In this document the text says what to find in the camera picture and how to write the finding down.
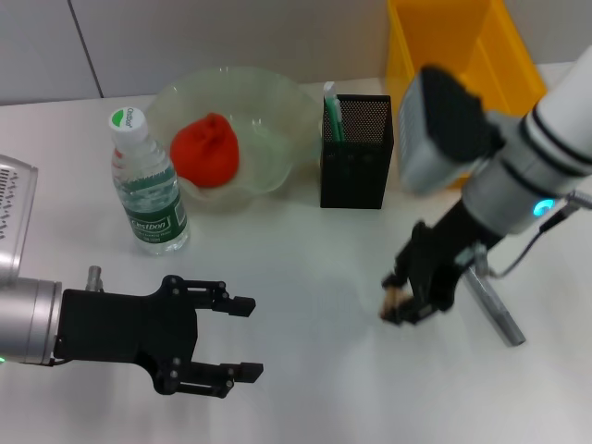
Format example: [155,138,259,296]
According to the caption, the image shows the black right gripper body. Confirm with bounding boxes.
[395,201,504,314]

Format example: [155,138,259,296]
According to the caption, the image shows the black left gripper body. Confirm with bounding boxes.
[53,275,200,397]

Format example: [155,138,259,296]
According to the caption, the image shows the beige eraser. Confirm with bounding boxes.
[379,285,411,321]

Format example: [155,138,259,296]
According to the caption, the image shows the grey pen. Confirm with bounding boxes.
[463,266,527,347]

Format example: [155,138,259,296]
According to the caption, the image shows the clear green-label water bottle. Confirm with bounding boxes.
[108,105,191,256]

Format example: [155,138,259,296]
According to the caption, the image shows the green utility knife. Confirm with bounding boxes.
[322,80,348,142]

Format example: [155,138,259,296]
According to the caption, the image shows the black mesh pen holder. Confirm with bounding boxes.
[319,93,397,209]

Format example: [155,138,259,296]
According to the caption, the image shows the green glass fruit bowl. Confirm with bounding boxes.
[147,66,325,207]

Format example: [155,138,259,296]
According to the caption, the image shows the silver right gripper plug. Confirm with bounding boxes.
[470,243,490,278]

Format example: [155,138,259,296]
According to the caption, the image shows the yellow plastic bin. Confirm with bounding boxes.
[386,0,547,190]

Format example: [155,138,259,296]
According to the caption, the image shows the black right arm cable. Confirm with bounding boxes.
[485,189,592,279]

